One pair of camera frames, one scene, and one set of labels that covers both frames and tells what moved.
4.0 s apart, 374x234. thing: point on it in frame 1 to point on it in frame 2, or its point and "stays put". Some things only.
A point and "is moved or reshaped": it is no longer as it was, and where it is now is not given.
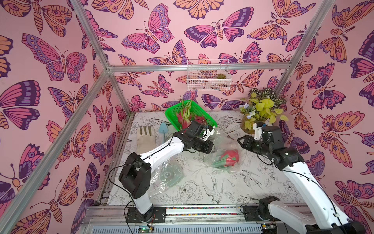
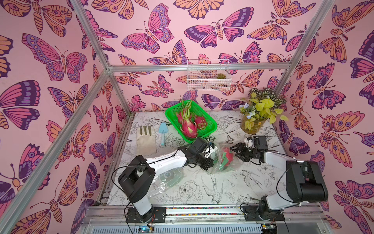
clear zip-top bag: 226,154 is moved or reshaped
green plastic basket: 172,118 stays put
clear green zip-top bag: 167,175 stays put
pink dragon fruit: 200,119 stays put
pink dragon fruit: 230,157 is moved or reshaped
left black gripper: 208,147 to 208,165
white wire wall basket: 208,75 stays put
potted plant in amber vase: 263,106 stays put
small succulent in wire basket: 221,76 stays put
